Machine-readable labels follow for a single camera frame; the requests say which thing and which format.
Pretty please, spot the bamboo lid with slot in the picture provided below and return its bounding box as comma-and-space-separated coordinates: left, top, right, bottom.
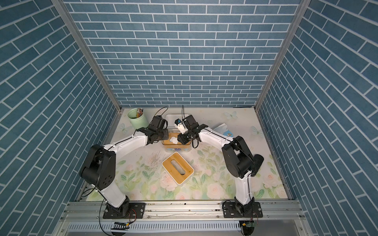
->
162, 132, 192, 148

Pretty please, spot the blue tissue pack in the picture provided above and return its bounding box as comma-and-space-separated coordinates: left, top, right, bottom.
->
165, 136, 191, 152
213, 124, 233, 137

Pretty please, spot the clear plastic tissue box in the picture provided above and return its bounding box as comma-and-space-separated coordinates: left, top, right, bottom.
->
161, 132, 193, 153

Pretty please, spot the white box with bamboo lid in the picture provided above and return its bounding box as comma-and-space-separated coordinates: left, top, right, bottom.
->
162, 152, 195, 185

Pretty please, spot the white plastic box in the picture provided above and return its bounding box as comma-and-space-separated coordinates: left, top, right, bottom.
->
164, 114, 183, 129

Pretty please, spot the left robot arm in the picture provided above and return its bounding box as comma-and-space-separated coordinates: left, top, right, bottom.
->
79, 115, 168, 219

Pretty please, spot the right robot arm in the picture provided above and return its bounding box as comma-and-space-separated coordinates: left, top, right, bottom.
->
175, 115, 264, 217

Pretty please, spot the green pencil cup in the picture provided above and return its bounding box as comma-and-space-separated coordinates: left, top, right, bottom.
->
127, 108, 149, 130

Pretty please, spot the bundle of coloured pencils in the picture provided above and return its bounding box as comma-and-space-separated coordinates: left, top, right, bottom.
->
136, 108, 143, 118

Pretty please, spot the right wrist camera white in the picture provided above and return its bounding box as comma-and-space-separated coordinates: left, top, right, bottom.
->
174, 119, 188, 134

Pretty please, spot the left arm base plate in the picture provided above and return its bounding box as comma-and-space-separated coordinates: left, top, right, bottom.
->
102, 202, 146, 220

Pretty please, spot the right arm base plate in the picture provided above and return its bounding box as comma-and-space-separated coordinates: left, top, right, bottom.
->
221, 198, 263, 218

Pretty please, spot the aluminium mounting rail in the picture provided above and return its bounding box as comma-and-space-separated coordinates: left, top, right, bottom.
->
61, 199, 305, 221

